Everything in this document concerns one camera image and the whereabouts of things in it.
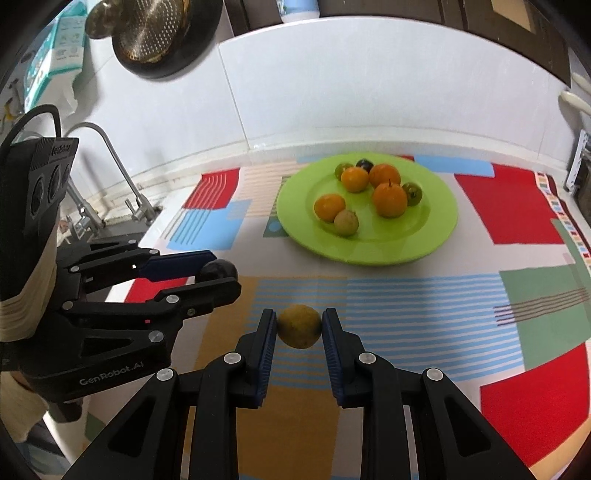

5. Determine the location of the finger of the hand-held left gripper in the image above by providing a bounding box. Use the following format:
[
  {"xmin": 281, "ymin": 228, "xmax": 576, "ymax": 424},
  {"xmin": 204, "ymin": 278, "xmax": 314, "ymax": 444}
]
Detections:
[
  {"xmin": 55, "ymin": 242, "xmax": 218, "ymax": 292},
  {"xmin": 62, "ymin": 279, "xmax": 242, "ymax": 345}
]

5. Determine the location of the beige round fruit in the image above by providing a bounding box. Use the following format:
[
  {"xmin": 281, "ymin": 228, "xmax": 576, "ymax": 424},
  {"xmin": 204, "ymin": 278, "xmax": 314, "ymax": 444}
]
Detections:
[
  {"xmin": 276, "ymin": 305, "xmax": 323, "ymax": 349},
  {"xmin": 333, "ymin": 210, "xmax": 360, "ymax": 237}
]

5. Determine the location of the metal dish rack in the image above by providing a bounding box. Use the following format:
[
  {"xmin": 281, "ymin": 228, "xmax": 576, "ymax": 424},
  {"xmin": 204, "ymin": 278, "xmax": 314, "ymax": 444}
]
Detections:
[{"xmin": 563, "ymin": 129, "xmax": 591, "ymax": 195}]

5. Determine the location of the dark purple plum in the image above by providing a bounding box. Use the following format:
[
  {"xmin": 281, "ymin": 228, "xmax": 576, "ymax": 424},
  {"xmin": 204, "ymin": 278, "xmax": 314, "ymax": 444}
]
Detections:
[{"xmin": 198, "ymin": 260, "xmax": 239, "ymax": 283}]

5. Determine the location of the hanging black frying pan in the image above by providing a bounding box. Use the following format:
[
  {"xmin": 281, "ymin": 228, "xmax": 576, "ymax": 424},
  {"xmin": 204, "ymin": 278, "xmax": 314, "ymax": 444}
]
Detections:
[{"xmin": 85, "ymin": 0, "xmax": 223, "ymax": 77}]

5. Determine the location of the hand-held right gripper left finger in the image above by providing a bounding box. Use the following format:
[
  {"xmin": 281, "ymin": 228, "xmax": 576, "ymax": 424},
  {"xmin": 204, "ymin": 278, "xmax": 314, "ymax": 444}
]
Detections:
[{"xmin": 74, "ymin": 309, "xmax": 278, "ymax": 480}]

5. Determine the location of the colourful patterned table mat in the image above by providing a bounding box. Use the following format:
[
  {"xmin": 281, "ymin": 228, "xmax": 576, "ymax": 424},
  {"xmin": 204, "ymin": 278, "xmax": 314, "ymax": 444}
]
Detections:
[{"xmin": 85, "ymin": 154, "xmax": 591, "ymax": 480}]

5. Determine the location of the steel kitchen faucet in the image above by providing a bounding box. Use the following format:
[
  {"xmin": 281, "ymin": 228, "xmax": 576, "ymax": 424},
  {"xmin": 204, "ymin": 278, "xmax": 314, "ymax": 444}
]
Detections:
[{"xmin": 65, "ymin": 122, "xmax": 163, "ymax": 241}]

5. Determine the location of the green plate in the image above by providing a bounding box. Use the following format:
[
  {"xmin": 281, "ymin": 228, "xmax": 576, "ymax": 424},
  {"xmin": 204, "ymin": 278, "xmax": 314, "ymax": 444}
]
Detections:
[{"xmin": 276, "ymin": 152, "xmax": 459, "ymax": 267}]

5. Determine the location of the white utensil handle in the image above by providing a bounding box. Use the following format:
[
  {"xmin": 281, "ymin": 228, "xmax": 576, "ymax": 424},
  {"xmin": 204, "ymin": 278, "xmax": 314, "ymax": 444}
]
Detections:
[{"xmin": 558, "ymin": 90, "xmax": 591, "ymax": 117}]

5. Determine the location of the small orange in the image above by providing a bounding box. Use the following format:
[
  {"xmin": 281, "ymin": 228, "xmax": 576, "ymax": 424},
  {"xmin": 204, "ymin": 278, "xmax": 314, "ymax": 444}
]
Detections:
[{"xmin": 314, "ymin": 194, "xmax": 347, "ymax": 221}]

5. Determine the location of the light blue paper box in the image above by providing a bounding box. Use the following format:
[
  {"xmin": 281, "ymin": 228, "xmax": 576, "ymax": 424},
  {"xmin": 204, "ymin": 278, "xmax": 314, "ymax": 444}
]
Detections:
[{"xmin": 23, "ymin": 0, "xmax": 89, "ymax": 108}]

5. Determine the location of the large orange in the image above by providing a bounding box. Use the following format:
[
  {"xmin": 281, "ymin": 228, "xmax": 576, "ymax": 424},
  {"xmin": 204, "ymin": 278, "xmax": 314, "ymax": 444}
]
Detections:
[{"xmin": 372, "ymin": 181, "xmax": 409, "ymax": 219}]

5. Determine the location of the black cable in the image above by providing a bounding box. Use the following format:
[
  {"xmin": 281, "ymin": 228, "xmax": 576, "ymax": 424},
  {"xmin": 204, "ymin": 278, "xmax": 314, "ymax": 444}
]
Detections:
[{"xmin": 0, "ymin": 104, "xmax": 64, "ymax": 149}]

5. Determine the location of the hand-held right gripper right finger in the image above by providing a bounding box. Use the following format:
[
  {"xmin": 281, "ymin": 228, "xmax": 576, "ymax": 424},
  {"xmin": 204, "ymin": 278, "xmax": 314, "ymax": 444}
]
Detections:
[{"xmin": 321, "ymin": 309, "xmax": 539, "ymax": 480}]

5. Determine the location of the dark wooden cabinet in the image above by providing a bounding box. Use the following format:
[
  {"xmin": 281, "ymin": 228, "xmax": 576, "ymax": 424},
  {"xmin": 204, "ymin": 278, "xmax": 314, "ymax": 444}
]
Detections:
[{"xmin": 438, "ymin": 0, "xmax": 574, "ymax": 86}]

